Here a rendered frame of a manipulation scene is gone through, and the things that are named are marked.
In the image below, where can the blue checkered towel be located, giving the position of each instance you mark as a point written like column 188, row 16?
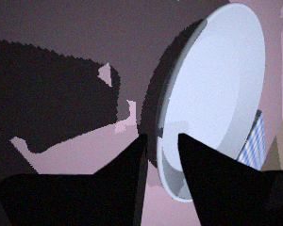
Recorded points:
column 252, row 152

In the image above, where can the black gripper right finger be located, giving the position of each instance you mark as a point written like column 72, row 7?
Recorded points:
column 226, row 192

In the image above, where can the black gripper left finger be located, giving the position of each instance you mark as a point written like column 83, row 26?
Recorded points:
column 99, row 199

